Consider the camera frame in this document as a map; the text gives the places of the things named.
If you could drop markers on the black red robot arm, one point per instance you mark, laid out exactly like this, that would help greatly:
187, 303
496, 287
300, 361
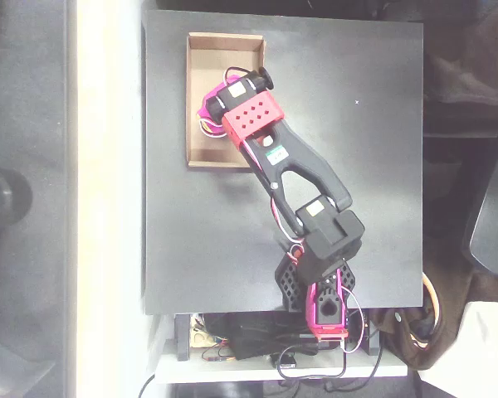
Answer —
299, 161

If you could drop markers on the tan wooden board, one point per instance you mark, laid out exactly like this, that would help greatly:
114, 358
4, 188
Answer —
199, 338

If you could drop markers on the magenta gripper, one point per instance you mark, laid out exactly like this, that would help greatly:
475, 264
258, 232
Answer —
211, 104

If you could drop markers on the small black connector box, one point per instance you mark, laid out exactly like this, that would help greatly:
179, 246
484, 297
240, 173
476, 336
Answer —
288, 364

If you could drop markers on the black lattice robot base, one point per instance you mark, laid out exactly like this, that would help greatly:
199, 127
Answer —
288, 282

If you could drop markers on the white shelf board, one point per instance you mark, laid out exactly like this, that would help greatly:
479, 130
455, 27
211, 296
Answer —
216, 371

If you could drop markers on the cardboard box tray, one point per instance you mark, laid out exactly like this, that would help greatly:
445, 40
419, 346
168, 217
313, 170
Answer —
207, 58

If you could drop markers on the black office chair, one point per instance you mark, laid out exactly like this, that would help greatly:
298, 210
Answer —
494, 224

